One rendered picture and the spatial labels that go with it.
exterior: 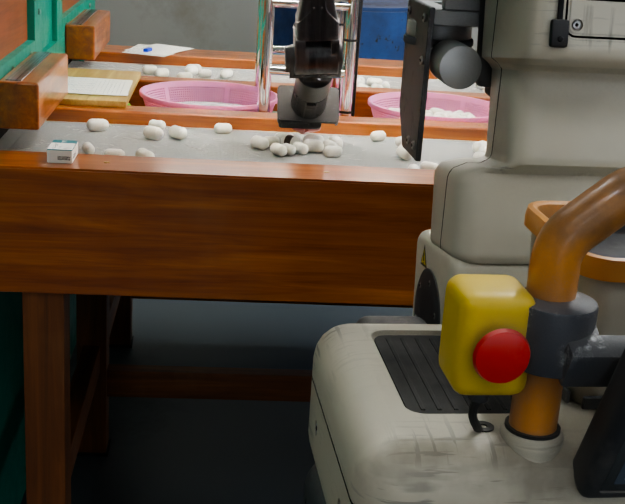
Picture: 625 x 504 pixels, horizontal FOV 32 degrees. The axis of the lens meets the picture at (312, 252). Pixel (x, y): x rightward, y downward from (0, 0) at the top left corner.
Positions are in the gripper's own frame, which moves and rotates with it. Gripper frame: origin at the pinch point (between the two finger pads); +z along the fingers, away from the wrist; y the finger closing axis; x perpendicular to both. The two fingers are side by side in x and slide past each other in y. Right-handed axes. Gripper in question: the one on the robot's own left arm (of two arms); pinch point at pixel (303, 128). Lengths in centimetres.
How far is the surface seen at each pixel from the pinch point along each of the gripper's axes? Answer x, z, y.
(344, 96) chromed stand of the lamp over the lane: -9.5, 5.2, -8.1
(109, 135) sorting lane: 3.9, -2.0, 32.7
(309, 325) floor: -1, 122, -14
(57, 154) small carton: 20, -28, 37
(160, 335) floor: 5, 115, 27
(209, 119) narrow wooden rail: -2.8, 3.6, 16.2
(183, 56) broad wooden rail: -46, 56, 22
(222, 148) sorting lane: 7.7, -6.7, 13.9
